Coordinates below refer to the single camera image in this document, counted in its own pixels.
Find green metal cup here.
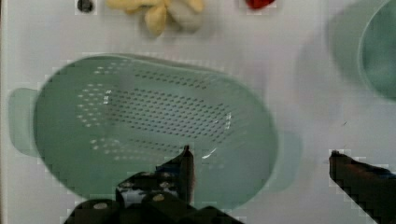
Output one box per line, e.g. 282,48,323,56
328,0,396,101

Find red toy strawberry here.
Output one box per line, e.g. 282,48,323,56
245,0,275,10

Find green oval plastic strainer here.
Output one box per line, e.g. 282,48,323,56
8,54,301,209

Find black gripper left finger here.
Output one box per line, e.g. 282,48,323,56
64,145,243,224

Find yellow toy banana bunch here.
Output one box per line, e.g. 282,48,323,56
106,0,205,36

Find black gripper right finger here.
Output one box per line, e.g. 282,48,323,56
329,150,396,224

